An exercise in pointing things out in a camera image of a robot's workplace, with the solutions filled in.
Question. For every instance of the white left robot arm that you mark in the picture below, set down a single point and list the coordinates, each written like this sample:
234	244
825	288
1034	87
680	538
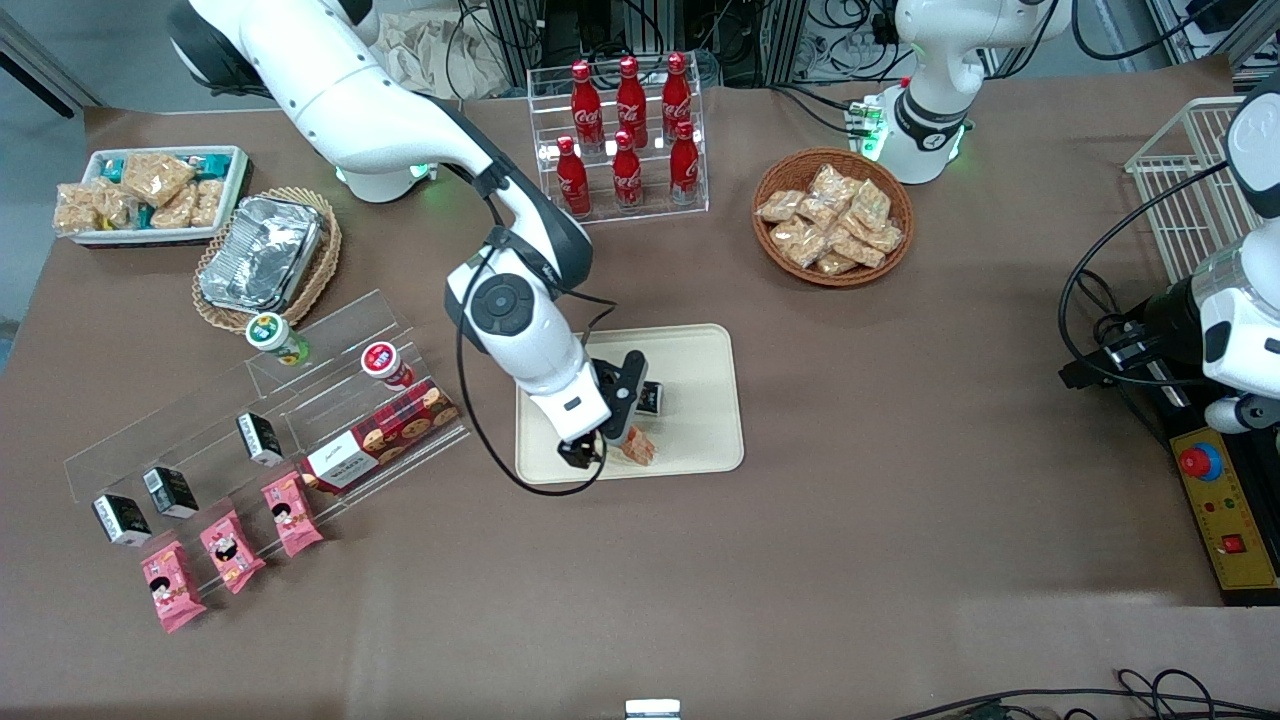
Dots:
940	60

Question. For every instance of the red lid cup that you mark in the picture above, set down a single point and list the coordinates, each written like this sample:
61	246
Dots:
384	362

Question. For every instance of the aluminium equipment frame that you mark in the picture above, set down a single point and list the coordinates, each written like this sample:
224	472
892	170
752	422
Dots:
740	35

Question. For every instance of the white rectangular snack tray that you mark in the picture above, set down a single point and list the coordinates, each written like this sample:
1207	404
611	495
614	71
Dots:
236	190

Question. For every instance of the oval wicker basket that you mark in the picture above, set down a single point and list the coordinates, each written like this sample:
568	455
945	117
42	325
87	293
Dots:
325	262

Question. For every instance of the yellow emergency stop box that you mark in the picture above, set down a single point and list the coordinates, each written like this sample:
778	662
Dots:
1235	510

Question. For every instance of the beige plastic tray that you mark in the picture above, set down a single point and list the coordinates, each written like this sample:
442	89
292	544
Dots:
695	400

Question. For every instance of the clear acrylic bottle rack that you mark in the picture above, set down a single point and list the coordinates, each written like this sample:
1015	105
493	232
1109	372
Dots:
690	210

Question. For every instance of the small black box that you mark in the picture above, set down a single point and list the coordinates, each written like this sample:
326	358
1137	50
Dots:
170	492
653	398
260	440
121	520

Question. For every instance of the white crumpled cloth bag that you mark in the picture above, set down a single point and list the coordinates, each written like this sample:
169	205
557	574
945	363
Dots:
430	55

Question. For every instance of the triangular sandwich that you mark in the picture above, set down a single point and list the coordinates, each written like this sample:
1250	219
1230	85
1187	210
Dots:
640	448

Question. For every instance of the small white device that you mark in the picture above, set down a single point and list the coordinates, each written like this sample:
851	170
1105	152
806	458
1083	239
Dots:
652	709

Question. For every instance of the green lid cup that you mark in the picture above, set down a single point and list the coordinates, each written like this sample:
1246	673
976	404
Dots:
272	334

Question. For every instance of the red cola bottle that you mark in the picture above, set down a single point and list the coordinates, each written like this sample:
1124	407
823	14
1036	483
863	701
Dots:
572	182
676	95
684	165
631	100
586	105
627	175

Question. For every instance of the brown table cover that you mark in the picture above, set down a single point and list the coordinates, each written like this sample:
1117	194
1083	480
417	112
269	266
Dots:
900	560

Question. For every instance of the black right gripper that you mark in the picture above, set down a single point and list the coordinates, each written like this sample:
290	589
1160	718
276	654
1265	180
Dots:
627	385

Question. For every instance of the pink snack pack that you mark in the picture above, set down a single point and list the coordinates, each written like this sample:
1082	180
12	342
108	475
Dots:
291	514
172	588
232	552

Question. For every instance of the round brown wicker basket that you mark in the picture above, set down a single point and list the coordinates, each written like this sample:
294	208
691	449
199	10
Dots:
790	168

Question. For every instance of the aluminium foil container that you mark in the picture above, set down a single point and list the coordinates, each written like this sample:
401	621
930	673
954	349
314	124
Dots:
262	252

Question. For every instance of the teal snack packet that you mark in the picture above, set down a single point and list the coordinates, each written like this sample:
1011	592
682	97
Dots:
110	167
213	163

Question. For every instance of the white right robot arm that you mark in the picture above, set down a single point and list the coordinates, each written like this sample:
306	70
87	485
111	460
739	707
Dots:
330	90

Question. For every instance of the clear bagged pastry snack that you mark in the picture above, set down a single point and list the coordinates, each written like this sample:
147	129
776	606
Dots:
871	202
780	206
835	264
819	211
835	184
798	243
856	248
883	238

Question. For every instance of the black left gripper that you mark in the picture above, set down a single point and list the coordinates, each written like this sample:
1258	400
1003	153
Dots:
1166	312

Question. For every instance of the red plaid cookie box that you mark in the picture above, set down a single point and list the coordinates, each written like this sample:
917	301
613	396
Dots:
385	435

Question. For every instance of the dark metal bar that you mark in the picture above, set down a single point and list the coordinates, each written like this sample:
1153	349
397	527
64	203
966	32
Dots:
35	68

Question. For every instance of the clear acrylic stepped stand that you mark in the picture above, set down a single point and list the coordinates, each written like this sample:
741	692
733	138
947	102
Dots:
335	328

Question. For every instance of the rice cracker bag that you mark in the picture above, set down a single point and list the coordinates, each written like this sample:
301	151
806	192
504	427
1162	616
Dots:
173	212
207	202
75	208
157	177
116	205

